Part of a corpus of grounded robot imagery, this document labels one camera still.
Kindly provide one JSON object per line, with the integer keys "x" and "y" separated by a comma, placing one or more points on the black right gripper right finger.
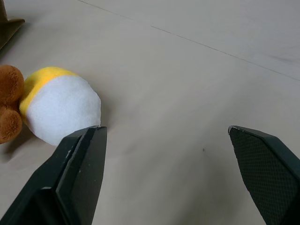
{"x": 269, "y": 168}

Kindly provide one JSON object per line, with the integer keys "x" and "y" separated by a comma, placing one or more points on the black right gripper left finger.
{"x": 70, "y": 178}

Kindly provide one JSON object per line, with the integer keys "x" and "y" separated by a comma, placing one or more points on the white and yellow plush toy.
{"x": 59, "y": 105}

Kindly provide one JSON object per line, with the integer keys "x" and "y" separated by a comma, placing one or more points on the brown plush toy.
{"x": 9, "y": 103}

